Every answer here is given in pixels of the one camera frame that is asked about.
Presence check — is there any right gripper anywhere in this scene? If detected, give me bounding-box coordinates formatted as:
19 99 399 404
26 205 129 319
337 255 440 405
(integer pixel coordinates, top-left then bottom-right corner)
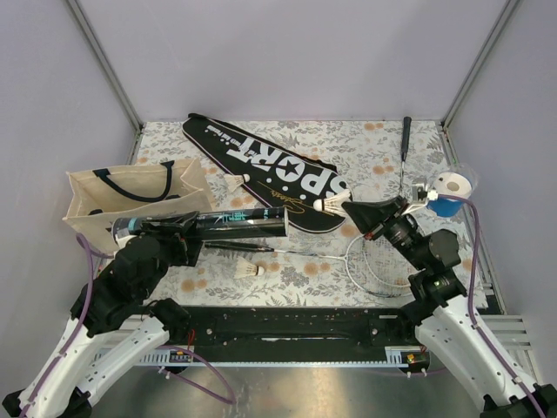
340 194 427 270

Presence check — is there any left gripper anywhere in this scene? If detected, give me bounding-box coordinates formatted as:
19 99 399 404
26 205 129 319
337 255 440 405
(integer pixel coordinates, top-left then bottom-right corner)
141 212 206 299

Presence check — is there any white shuttlecock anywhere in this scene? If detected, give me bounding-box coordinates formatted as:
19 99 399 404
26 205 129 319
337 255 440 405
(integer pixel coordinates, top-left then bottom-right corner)
234 257 265 279
224 174 250 192
313 189 352 218

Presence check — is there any white shuttlecock front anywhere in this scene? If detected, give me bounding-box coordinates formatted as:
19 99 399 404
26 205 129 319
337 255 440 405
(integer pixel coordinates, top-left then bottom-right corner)
234 257 265 279

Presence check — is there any black shuttlecock tube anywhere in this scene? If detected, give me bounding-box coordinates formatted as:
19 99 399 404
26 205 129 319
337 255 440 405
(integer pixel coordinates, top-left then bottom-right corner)
111 207 289 247

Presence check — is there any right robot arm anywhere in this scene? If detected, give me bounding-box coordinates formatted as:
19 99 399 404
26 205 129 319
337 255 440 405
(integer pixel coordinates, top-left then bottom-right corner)
341 197 556 417

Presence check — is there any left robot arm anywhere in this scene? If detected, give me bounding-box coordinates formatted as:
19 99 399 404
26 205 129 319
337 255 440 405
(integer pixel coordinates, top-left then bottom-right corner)
3 212 202 417

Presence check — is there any floral table mat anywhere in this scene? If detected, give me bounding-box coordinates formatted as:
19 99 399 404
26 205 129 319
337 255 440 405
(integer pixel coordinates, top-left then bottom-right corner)
152 120 447 307

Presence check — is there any white shuttlecock beside cover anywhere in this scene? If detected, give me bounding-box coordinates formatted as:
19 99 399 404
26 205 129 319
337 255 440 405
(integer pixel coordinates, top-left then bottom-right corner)
224 174 250 192

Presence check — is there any beige canvas tote bag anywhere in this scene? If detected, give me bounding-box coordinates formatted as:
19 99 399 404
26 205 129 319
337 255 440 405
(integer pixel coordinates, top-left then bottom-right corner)
64 158 216 254

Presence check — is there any blue wrapped toilet paper roll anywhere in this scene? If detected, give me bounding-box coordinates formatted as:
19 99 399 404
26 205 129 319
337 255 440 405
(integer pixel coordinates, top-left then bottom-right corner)
427 172 473 218

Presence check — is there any black sport racket cover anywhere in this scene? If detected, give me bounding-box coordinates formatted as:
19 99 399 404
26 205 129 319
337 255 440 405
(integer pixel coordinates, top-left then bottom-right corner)
182 113 348 233

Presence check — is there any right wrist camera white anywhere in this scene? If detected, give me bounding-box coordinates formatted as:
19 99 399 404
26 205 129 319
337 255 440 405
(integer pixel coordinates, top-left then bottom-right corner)
403 178 439 215

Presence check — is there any white racket black handle right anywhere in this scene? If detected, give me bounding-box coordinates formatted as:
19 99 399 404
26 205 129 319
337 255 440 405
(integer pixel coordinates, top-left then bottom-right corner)
394 116 412 198

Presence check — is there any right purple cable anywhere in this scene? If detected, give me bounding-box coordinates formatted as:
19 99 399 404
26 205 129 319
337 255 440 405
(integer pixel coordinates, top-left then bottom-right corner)
428 194 549 418

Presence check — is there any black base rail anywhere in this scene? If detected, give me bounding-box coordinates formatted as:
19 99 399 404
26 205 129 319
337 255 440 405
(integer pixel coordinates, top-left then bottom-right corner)
171 307 431 360

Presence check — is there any white slotted cable duct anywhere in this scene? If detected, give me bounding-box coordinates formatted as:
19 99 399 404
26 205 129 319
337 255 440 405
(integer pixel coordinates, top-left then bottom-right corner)
95 347 432 367

